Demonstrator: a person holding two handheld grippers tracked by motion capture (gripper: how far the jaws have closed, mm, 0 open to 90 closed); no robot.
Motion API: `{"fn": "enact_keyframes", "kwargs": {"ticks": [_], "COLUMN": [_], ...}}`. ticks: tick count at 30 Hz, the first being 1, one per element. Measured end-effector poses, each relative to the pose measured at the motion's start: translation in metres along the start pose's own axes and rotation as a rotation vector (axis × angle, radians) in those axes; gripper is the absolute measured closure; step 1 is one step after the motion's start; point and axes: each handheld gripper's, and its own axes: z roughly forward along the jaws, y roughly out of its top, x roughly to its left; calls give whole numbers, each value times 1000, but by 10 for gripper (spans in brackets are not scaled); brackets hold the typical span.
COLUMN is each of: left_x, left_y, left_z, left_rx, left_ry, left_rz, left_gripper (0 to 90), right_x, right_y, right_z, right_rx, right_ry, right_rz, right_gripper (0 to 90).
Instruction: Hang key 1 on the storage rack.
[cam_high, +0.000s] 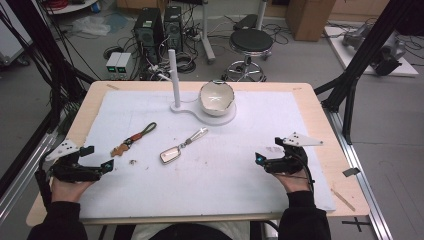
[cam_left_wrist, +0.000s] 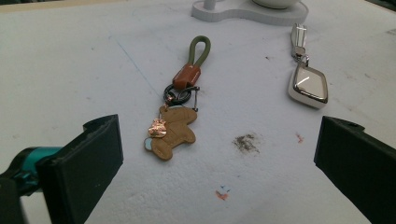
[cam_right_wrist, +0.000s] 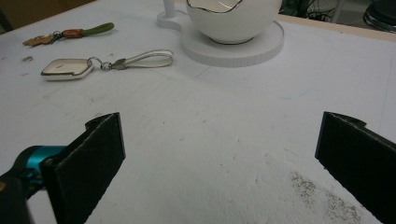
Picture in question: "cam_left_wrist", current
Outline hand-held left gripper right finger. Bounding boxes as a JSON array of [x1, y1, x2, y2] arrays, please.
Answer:
[[313, 116, 396, 224]]

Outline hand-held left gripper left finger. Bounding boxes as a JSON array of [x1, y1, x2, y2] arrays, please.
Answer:
[[0, 114, 124, 224]]

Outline brown dog keychain green loop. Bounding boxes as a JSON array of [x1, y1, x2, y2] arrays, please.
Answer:
[[143, 35, 212, 161]]

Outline white bowl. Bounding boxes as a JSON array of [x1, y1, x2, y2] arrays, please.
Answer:
[[251, 0, 303, 10]]

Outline white stand base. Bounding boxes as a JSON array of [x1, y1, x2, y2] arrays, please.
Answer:
[[191, 0, 309, 27]]

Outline white car key case keychain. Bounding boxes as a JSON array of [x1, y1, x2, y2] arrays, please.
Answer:
[[288, 22, 330, 110]]

